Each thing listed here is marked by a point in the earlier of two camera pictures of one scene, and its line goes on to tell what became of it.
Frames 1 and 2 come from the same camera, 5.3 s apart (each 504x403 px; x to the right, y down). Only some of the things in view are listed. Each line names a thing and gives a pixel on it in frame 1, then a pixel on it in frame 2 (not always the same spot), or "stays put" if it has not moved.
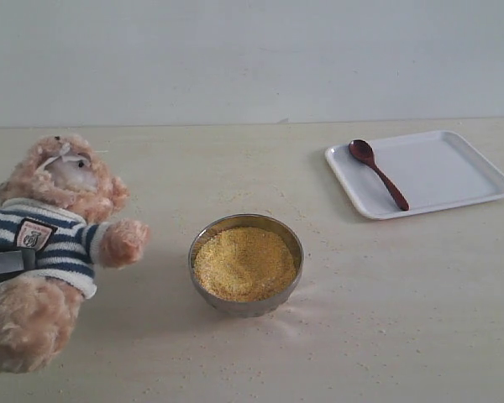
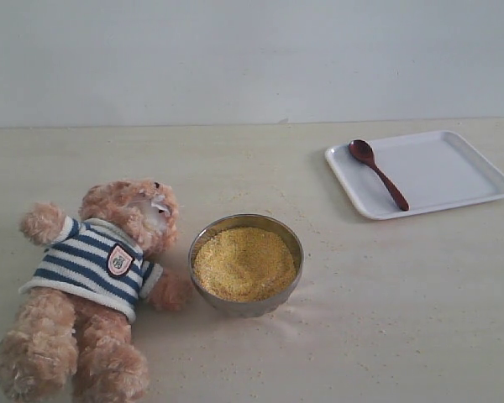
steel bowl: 246,265 stays put
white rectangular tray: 434,171 stays put
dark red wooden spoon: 365,154 stays put
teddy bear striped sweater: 59,199 → 73,322
